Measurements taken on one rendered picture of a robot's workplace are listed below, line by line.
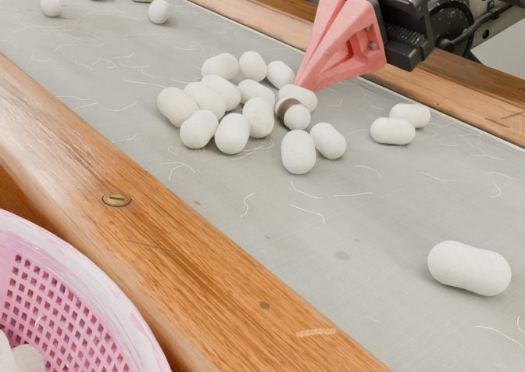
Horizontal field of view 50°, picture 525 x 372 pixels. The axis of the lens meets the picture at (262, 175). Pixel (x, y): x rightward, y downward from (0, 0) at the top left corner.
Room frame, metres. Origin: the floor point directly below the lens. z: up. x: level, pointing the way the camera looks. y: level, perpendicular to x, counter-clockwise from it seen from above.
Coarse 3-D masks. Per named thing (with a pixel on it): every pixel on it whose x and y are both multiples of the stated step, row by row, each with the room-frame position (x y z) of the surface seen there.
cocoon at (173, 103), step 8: (168, 88) 0.35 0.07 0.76; (176, 88) 0.35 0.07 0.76; (160, 96) 0.34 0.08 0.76; (168, 96) 0.34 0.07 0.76; (176, 96) 0.34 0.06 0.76; (184, 96) 0.34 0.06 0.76; (160, 104) 0.34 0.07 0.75; (168, 104) 0.34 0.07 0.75; (176, 104) 0.33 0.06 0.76; (184, 104) 0.33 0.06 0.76; (192, 104) 0.33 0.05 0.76; (168, 112) 0.33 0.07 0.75; (176, 112) 0.33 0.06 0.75; (184, 112) 0.33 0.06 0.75; (192, 112) 0.33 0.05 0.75; (176, 120) 0.33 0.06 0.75; (184, 120) 0.33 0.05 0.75
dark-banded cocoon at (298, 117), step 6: (276, 108) 0.38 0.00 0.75; (294, 108) 0.36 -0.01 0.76; (300, 108) 0.36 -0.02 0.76; (288, 114) 0.36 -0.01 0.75; (294, 114) 0.36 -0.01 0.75; (300, 114) 0.36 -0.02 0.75; (306, 114) 0.36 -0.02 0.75; (288, 120) 0.36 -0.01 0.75; (294, 120) 0.36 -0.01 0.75; (300, 120) 0.36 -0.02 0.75; (306, 120) 0.36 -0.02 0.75; (288, 126) 0.36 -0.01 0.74; (294, 126) 0.36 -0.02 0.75; (300, 126) 0.36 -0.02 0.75; (306, 126) 0.36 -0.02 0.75
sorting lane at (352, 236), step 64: (0, 0) 0.56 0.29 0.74; (64, 0) 0.61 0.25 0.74; (128, 0) 0.66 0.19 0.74; (64, 64) 0.41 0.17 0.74; (128, 64) 0.44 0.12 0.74; (192, 64) 0.47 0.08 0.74; (128, 128) 0.32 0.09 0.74; (448, 128) 0.43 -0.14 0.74; (192, 192) 0.26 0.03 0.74; (256, 192) 0.27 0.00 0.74; (320, 192) 0.28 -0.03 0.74; (384, 192) 0.30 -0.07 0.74; (448, 192) 0.31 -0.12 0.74; (512, 192) 0.33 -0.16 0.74; (256, 256) 0.21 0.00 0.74; (320, 256) 0.22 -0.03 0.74; (384, 256) 0.23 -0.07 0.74; (512, 256) 0.25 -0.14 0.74; (384, 320) 0.18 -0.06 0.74; (448, 320) 0.19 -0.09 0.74; (512, 320) 0.20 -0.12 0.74
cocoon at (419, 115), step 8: (400, 104) 0.41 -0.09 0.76; (408, 104) 0.41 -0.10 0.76; (416, 104) 0.42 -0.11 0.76; (392, 112) 0.41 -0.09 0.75; (400, 112) 0.40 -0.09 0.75; (408, 112) 0.40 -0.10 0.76; (416, 112) 0.41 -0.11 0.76; (424, 112) 0.41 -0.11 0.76; (408, 120) 0.40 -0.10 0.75; (416, 120) 0.41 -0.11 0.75; (424, 120) 0.41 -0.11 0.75
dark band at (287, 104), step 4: (284, 100) 0.38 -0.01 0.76; (288, 100) 0.37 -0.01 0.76; (292, 100) 0.37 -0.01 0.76; (296, 100) 0.38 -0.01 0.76; (280, 104) 0.37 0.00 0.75; (284, 104) 0.37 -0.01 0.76; (288, 104) 0.37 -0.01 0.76; (292, 104) 0.37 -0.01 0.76; (296, 104) 0.37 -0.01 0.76; (280, 108) 0.37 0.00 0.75; (284, 108) 0.37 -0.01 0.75; (288, 108) 0.37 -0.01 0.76; (280, 112) 0.37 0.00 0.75; (284, 112) 0.37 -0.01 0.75; (280, 116) 0.37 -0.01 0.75; (280, 120) 0.37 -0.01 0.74; (284, 124) 0.37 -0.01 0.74
